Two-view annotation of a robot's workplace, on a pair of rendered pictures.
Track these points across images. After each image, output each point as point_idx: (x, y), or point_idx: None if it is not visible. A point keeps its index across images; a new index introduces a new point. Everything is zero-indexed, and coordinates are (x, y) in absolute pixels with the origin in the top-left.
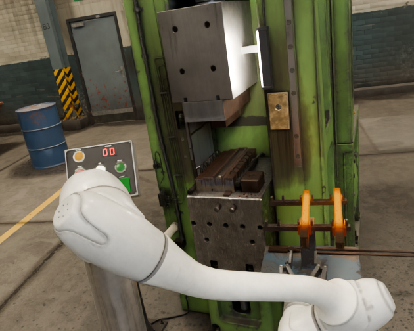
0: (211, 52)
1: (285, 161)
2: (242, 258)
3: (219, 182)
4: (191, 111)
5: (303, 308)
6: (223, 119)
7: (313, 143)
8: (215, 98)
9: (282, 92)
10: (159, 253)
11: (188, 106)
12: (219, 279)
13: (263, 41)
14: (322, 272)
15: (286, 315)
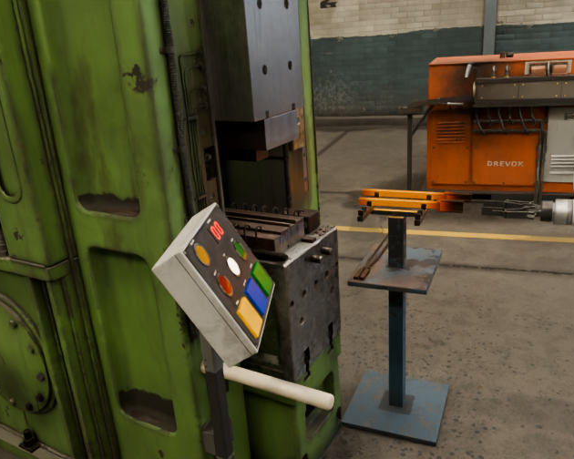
0: (289, 44)
1: (299, 189)
2: (326, 320)
3: (293, 229)
4: (272, 131)
5: None
6: (297, 136)
7: (312, 159)
8: (292, 108)
9: None
10: None
11: (270, 123)
12: None
13: None
14: (515, 201)
15: None
